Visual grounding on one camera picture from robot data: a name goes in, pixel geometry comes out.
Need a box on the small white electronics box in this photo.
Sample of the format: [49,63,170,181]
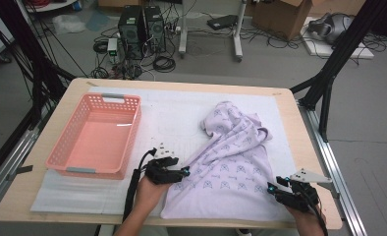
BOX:
[106,37,119,64]

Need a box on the black sleeved gripper cable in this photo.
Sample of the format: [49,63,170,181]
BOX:
[122,147,158,222]

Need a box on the round white table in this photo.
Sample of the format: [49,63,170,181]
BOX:
[24,0,80,14]

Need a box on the person's right hand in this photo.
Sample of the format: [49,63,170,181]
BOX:
[286,206,327,236]

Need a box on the white grid mat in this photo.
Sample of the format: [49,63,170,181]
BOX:
[29,86,303,222]

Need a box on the flat black device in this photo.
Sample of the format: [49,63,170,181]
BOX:
[206,14,239,31]

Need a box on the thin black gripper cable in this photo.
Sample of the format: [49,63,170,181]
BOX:
[301,186,329,236]

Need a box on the open cardboard box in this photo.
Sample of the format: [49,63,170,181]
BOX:
[250,0,317,41]

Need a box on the black metal frame strut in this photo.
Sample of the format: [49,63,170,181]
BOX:
[0,0,77,129]
[289,0,387,143]

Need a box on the white metal stand leg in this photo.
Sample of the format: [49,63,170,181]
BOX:
[233,0,248,63]
[178,0,188,59]

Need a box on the white floor board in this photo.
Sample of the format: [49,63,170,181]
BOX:
[300,16,375,60]

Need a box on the slim black computer tower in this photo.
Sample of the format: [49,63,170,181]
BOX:
[143,5,167,53]

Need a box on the teal floor sheet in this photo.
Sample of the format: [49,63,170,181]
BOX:
[84,9,111,32]

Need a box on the person's left hand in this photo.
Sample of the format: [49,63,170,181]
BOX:
[134,178,173,215]

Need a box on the pink plastic basket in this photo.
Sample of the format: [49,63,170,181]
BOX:
[44,92,142,180]

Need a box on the aluminium frame rail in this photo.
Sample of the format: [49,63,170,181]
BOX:
[298,101,367,236]
[0,107,52,214]

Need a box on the clear plastic bag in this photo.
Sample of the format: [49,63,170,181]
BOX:
[52,13,87,34]

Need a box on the coiled black cable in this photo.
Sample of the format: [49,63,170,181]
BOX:
[152,55,177,74]

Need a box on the lilac printed towel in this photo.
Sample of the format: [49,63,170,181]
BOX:
[160,100,298,223]

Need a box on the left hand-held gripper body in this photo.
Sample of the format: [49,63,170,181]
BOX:
[144,143,183,185]

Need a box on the grey headset device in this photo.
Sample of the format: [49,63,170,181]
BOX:
[307,12,355,45]

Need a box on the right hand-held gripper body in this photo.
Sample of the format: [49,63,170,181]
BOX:
[274,168,333,212]

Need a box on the large black computer tower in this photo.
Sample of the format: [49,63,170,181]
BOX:
[117,5,146,61]

